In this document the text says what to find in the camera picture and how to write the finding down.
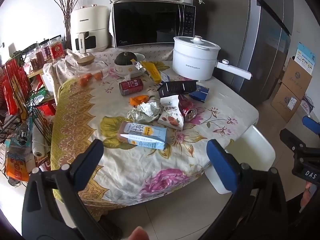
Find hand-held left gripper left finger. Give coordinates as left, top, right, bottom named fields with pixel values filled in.
left=22, top=139, right=104, bottom=240

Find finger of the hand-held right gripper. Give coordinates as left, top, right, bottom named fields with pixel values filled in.
left=302, top=115, right=320, bottom=136
left=279, top=128, right=308, bottom=156

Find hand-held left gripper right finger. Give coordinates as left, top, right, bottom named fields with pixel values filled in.
left=200, top=139, right=289, bottom=240

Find white snack bag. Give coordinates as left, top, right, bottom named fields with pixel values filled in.
left=157, top=95, right=187, bottom=130

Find black plastic tray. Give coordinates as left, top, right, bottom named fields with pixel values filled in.
left=157, top=79, right=198, bottom=98

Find person's right forearm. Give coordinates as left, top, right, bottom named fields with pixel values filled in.
left=286, top=180, right=315, bottom=233

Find person's right hand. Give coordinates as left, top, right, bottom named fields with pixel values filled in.
left=300, top=181, right=313, bottom=207

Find person's left hand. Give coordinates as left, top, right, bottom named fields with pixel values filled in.
left=126, top=226, right=150, bottom=240

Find small printed bag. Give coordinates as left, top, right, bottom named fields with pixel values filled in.
left=300, top=94, right=314, bottom=117

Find white stool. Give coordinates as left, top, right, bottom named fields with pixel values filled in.
left=205, top=125, right=276, bottom=194

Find roll of white twine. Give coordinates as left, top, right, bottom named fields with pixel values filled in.
left=31, top=126, right=50, bottom=158

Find floral tablecloth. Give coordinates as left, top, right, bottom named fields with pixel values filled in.
left=51, top=60, right=259, bottom=219

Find blue white milk carton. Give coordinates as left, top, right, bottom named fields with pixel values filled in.
left=117, top=120, right=167, bottom=151

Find red box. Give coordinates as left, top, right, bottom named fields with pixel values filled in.
left=37, top=100, right=57, bottom=117

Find red soda can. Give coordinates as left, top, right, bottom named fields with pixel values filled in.
left=178, top=94, right=198, bottom=122

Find blue leaflet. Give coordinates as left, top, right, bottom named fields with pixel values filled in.
left=294, top=42, right=316, bottom=75

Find orange packet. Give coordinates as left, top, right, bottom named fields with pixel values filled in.
left=5, top=155, right=30, bottom=182

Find blue box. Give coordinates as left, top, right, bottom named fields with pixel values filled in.
left=189, top=84, right=210, bottom=103

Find crumpled foil wrapper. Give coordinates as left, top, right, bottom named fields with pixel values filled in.
left=127, top=99, right=163, bottom=123

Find orange peel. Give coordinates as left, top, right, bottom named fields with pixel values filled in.
left=130, top=94, right=153, bottom=105

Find green packet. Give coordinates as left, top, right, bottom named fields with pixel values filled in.
left=35, top=87, right=54, bottom=101

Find red milk can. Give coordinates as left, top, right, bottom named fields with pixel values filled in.
left=119, top=78, right=143, bottom=96

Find light blue fridge sticker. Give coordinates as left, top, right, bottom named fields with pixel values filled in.
left=275, top=30, right=290, bottom=53

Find grey refrigerator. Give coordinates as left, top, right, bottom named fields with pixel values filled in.
left=200, top=0, right=293, bottom=107

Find glass teapot with wooden lid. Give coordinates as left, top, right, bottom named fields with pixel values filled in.
left=75, top=55, right=109, bottom=85

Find white bowl with flower print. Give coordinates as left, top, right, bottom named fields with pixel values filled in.
left=114, top=59, right=140, bottom=74

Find stacked white bowls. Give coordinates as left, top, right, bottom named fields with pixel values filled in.
left=114, top=53, right=146, bottom=78

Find stack of red packets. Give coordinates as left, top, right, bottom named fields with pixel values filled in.
left=4, top=57, right=33, bottom=120

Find small blue white packet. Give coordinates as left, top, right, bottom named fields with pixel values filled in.
left=160, top=70, right=172, bottom=83

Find white electric pot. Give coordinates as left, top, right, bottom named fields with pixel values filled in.
left=172, top=35, right=252, bottom=82

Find green kabocha squash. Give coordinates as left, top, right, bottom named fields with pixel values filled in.
left=115, top=51, right=137, bottom=65

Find yellow snack wrapper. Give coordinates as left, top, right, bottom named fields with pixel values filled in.
left=130, top=59, right=162, bottom=84

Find jar with red label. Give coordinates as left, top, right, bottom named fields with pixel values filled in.
left=47, top=37, right=66, bottom=60

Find glass jar with dark contents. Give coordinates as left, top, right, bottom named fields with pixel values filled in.
left=29, top=44, right=50, bottom=70

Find glass vase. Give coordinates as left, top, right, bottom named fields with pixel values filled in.
left=64, top=19, right=73, bottom=50

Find white cloth with small print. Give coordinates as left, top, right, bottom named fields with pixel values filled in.
left=42, top=46, right=175, bottom=88

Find white air fryer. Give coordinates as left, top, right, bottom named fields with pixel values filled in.
left=70, top=4, right=112, bottom=54

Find black microwave oven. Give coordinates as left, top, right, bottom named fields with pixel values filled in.
left=110, top=0, right=197, bottom=48

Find dried branches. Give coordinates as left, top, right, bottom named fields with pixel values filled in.
left=48, top=0, right=84, bottom=22

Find black wire rack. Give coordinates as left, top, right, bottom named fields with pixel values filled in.
left=0, top=85, right=54, bottom=180

